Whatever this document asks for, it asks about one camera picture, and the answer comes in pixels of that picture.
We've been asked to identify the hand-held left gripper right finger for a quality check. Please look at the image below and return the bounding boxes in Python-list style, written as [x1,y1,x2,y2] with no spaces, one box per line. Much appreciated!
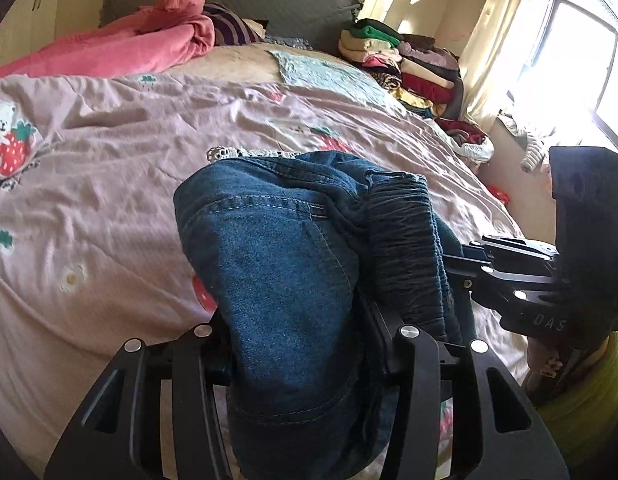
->
[361,296,570,480]

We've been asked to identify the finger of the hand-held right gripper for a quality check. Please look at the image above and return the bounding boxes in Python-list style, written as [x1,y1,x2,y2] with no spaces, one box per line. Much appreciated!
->
[441,255,554,321]
[461,234,560,273]

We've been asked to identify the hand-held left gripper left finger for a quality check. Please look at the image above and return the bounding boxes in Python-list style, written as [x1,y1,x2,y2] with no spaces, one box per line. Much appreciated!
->
[44,307,240,480]

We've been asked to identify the blue denim jeans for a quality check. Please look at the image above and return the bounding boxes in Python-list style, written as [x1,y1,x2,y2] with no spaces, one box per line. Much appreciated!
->
[173,145,474,480]

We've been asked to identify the person's right forearm green sleeve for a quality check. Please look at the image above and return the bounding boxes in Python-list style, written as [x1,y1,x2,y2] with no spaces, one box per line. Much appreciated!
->
[521,330,618,467]

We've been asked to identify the person's right hand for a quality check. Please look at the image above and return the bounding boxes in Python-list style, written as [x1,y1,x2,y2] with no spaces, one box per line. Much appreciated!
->
[526,335,564,379]

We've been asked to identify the white garment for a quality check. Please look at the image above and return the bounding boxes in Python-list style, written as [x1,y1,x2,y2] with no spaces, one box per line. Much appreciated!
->
[458,141,496,164]

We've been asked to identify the grey striped cloth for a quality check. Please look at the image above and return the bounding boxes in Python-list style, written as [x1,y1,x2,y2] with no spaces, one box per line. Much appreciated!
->
[498,112,558,174]

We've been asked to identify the dark red garment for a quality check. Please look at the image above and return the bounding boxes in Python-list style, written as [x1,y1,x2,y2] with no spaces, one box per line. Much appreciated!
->
[435,117,490,147]

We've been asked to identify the window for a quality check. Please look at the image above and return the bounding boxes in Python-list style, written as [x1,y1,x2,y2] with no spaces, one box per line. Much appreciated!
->
[509,0,618,157]

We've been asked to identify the pink printed bedsheet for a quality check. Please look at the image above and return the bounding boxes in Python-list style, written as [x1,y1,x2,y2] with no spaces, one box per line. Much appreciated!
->
[0,42,530,477]

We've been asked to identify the cream curtain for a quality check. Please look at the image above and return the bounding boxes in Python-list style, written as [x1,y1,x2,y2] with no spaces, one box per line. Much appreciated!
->
[459,0,560,132]

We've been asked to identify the stack of folded clothes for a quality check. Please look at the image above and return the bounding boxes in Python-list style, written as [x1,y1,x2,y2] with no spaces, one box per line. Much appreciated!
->
[339,17,466,122]

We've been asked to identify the light blue towel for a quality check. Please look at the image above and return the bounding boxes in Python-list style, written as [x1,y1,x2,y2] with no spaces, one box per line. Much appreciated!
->
[266,49,406,109]

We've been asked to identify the pink quilt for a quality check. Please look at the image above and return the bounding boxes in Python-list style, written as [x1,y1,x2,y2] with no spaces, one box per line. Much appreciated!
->
[0,0,218,82]

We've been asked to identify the purple striped pillow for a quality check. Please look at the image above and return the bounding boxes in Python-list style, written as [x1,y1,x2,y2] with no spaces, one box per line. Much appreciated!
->
[203,2,268,49]

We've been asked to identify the grey headboard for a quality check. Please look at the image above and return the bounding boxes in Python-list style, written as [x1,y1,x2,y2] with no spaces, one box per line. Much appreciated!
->
[98,0,366,55]

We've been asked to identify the cream wardrobe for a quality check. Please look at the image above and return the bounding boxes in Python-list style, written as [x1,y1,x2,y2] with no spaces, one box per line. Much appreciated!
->
[0,0,66,47]

